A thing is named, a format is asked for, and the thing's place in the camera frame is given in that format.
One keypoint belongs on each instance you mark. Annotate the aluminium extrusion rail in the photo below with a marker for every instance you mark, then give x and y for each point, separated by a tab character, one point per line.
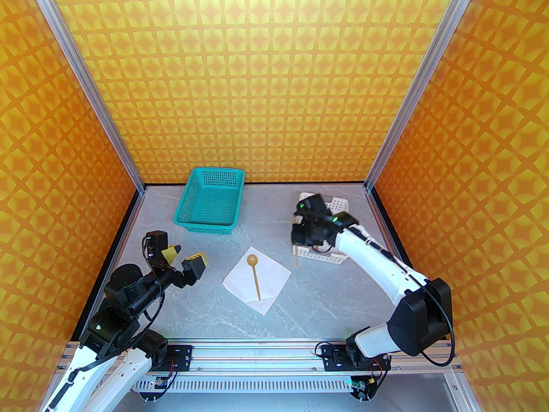
257	350

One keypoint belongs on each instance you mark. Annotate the wooden spoon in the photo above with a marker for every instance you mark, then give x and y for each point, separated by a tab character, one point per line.
253	259

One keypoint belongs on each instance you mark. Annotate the teal plastic basket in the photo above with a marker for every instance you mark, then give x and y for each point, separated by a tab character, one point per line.
210	206

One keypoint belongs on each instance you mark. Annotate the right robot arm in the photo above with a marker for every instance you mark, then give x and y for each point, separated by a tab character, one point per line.
377	258

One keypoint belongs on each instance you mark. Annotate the wooden fork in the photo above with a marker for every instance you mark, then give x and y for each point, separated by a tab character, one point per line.
296	258

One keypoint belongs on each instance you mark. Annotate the white plastic basket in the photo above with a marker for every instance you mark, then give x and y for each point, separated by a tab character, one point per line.
319	256

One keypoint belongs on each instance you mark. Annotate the white paper napkin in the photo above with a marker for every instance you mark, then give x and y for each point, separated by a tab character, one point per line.
270	273

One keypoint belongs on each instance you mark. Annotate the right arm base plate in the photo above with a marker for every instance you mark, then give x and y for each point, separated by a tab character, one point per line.
330	354

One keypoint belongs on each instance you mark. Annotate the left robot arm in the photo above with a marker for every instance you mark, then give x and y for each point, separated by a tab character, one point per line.
133	363

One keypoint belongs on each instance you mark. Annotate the aluminium frame post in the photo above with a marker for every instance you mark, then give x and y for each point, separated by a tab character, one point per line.
85	75
422	75

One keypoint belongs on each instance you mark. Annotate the black table edge strip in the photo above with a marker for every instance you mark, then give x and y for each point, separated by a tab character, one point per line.
390	225
124	225

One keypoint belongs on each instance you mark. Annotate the small circuit board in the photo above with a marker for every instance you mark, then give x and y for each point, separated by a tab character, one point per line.
362	386
156	383

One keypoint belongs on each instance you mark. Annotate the grey metal front tray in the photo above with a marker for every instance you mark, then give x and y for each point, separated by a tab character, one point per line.
257	404

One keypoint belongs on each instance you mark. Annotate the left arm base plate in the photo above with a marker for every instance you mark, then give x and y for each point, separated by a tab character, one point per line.
182	354

